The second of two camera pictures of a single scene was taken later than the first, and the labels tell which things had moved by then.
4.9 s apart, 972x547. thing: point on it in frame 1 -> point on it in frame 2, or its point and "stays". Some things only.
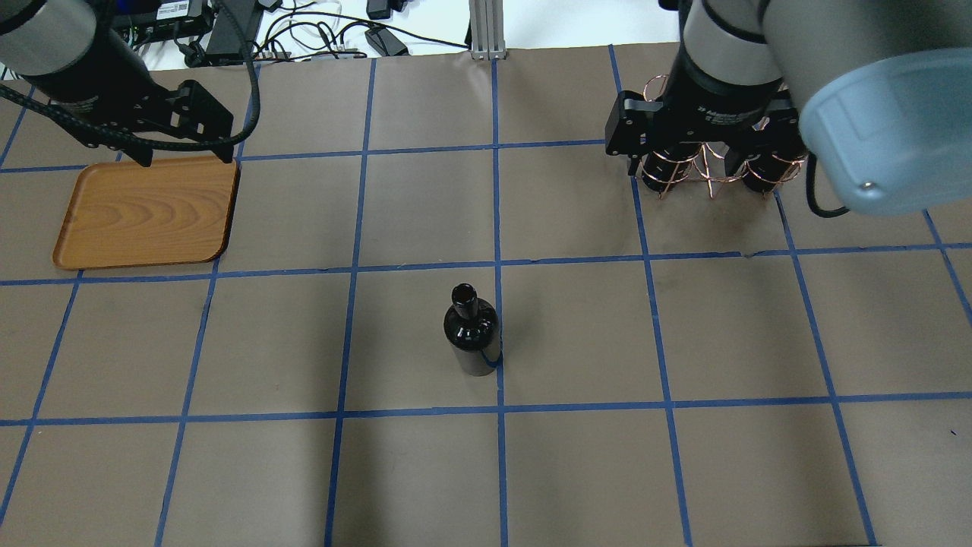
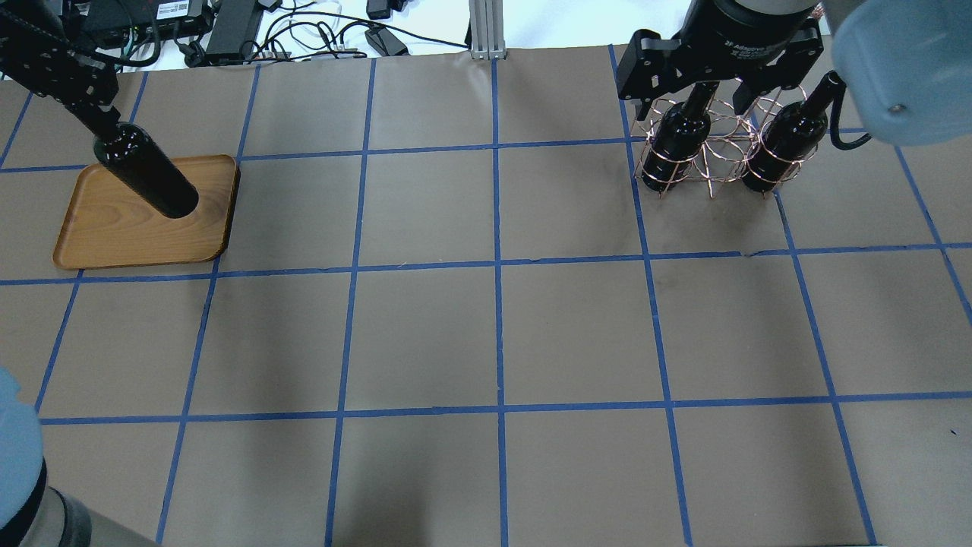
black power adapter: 386,42 stays
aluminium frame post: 487,29 stays
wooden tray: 175,210 stays
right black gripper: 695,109 -> 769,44
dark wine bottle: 472,328 -> 132,156
